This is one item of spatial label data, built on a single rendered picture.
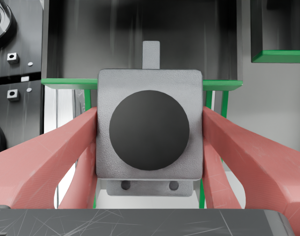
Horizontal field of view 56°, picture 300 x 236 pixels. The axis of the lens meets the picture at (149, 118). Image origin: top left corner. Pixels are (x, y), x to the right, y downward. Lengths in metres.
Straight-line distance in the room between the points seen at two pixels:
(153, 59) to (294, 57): 0.11
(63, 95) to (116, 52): 0.30
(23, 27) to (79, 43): 0.40
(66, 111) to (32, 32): 0.19
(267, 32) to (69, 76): 0.15
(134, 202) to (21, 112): 0.24
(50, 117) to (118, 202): 0.18
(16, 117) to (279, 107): 0.38
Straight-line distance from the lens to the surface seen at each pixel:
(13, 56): 0.56
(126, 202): 0.51
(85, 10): 0.23
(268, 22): 0.25
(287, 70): 0.39
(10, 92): 0.51
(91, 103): 0.31
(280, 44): 0.25
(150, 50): 0.16
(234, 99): 0.37
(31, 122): 0.47
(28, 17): 0.63
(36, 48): 0.56
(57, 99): 0.50
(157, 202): 0.51
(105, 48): 0.21
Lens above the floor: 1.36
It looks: 61 degrees down
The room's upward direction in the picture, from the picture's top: straight up
